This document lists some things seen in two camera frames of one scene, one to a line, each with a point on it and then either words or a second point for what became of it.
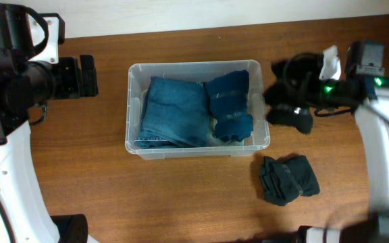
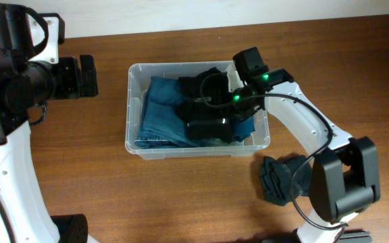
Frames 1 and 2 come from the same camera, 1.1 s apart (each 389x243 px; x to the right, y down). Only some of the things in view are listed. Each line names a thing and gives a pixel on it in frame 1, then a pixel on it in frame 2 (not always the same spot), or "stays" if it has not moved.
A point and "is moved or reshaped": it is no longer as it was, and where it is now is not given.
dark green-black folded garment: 284,179 stays
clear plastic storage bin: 138,76 stays
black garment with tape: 286,104 is moved or reshaped
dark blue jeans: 175,114 stays
